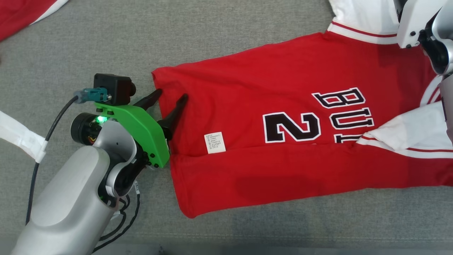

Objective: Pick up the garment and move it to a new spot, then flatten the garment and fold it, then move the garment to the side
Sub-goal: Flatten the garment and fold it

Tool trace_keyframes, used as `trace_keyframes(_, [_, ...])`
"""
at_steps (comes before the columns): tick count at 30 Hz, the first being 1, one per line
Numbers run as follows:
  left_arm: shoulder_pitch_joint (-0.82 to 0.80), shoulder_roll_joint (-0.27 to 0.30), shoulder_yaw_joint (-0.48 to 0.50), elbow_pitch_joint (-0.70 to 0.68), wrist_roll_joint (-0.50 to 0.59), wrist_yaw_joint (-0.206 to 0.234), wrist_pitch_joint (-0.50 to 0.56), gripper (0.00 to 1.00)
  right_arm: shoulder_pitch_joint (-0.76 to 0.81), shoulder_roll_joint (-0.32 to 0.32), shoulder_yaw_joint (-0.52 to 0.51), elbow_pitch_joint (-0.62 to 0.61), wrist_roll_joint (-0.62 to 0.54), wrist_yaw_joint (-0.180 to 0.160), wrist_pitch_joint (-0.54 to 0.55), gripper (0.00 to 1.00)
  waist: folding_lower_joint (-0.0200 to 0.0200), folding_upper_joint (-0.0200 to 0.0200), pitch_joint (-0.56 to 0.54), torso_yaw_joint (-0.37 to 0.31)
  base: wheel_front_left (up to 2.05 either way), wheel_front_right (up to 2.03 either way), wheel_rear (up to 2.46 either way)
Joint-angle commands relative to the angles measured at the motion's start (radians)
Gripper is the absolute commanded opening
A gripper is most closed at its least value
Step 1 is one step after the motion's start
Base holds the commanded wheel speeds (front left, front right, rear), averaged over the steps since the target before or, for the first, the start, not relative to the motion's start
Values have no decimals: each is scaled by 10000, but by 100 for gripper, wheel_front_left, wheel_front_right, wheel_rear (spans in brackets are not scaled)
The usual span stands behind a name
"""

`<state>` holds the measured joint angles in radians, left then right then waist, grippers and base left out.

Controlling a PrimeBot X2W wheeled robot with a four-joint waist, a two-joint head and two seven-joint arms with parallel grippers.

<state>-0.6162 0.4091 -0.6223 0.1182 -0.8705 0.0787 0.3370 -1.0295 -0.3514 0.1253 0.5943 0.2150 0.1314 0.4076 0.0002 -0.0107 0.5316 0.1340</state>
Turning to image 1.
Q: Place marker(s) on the red white basketball jersey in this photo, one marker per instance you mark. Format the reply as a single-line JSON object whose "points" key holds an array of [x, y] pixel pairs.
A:
{"points": [[265, 88]]}

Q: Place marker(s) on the grey fabric sofa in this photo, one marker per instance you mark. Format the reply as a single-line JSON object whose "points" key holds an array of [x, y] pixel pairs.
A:
{"points": [[106, 42]]}

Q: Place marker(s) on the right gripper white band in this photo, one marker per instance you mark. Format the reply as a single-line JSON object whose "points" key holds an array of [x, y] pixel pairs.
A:
{"points": [[412, 21]]}

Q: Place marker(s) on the red shorts white trim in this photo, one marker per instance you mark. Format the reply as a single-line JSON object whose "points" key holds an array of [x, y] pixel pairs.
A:
{"points": [[17, 14]]}

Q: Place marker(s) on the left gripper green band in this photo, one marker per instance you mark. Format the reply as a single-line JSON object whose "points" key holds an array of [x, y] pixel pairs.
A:
{"points": [[141, 124]]}

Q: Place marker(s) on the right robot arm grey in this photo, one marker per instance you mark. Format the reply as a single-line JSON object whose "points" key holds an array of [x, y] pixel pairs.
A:
{"points": [[444, 42]]}

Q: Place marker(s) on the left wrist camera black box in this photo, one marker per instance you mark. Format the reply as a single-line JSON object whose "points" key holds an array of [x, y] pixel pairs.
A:
{"points": [[111, 86]]}

